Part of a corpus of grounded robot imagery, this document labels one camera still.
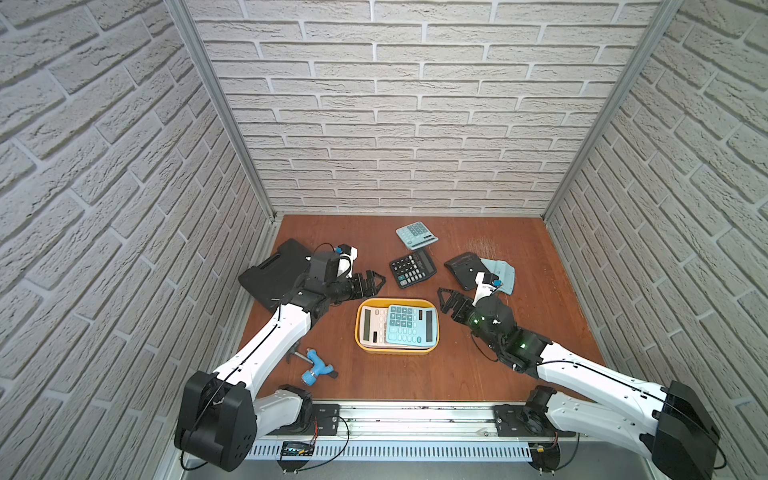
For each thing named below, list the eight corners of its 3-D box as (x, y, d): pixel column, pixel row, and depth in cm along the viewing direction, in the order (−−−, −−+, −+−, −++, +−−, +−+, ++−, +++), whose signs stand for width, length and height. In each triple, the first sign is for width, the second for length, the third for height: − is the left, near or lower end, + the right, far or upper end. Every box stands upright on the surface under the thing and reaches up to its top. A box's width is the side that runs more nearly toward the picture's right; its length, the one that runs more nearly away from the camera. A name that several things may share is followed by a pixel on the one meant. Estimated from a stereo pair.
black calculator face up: (401, 289, 100) (402, 285, 97) (387, 266, 106) (387, 261, 104) (439, 273, 104) (440, 268, 102) (423, 251, 110) (424, 246, 108)
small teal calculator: (414, 256, 110) (415, 250, 107) (397, 233, 117) (397, 227, 114) (437, 245, 113) (438, 239, 110) (419, 223, 120) (419, 217, 117)
